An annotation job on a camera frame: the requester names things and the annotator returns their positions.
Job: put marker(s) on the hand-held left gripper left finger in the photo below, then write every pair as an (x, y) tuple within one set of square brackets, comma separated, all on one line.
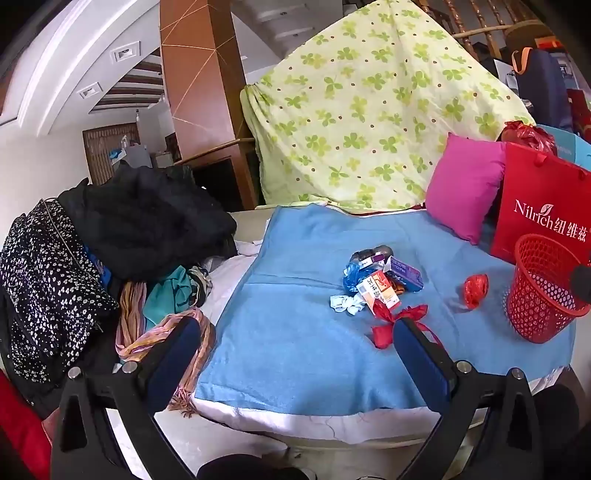
[(182, 346)]

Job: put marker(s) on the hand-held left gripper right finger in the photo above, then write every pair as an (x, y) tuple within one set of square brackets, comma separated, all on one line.
[(418, 360)]

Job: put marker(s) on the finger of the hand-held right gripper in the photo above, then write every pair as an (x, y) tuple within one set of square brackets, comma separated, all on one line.
[(582, 284)]

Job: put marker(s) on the red ribbon bow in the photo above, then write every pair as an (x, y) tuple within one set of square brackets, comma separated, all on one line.
[(383, 323)]

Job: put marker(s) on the red mesh plastic basket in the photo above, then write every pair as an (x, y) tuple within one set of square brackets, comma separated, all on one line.
[(531, 314)]

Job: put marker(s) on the orange white medicine box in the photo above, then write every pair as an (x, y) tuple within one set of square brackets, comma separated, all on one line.
[(378, 290)]

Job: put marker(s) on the purple white medicine box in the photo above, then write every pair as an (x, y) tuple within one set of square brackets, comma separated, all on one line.
[(406, 272)]

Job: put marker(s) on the red foil wrapper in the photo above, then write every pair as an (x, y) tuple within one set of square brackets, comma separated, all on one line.
[(475, 288)]

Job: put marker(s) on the white tissue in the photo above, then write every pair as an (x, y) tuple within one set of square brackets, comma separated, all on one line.
[(344, 304)]

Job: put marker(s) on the blue plastic bag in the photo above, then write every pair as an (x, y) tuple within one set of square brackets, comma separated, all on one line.
[(353, 272)]

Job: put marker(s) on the grey foil wad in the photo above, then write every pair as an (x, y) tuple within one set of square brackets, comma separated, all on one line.
[(376, 253)]

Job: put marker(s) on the striped scarf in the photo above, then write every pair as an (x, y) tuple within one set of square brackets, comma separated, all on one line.
[(138, 323)]

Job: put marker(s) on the teal cloth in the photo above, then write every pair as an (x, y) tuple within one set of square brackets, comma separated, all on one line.
[(168, 290)]

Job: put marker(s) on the red paper shopping bag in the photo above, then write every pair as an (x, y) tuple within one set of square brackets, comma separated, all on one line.
[(540, 184)]

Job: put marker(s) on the blue blanket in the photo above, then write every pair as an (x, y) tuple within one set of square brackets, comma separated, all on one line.
[(300, 332)]

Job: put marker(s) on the light blue cardboard box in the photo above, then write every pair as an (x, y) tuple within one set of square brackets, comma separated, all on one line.
[(568, 147)]

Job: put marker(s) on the black white floral garment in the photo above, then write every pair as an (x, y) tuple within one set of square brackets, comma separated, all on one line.
[(46, 286)]

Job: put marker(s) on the pink pillow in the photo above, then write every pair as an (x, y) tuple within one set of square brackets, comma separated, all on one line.
[(461, 184)]

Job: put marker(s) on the red plastic bag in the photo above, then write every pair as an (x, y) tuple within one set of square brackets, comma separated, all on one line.
[(526, 134)]

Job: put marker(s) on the dark wooden cabinet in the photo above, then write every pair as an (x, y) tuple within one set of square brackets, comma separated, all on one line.
[(221, 180)]

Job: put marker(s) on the red gift box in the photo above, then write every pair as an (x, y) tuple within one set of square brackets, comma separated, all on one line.
[(577, 106)]

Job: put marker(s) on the red cloth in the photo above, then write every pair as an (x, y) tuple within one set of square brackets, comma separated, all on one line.
[(23, 429)]

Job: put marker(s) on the white appliance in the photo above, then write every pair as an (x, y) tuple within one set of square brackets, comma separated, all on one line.
[(138, 154)]

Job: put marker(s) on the wooden lattice door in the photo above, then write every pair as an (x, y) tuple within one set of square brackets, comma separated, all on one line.
[(106, 152)]

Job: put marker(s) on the green clover print quilt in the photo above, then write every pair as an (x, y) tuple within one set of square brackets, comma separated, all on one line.
[(369, 115)]

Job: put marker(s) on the wooden stair railing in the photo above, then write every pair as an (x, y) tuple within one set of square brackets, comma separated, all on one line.
[(461, 18)]

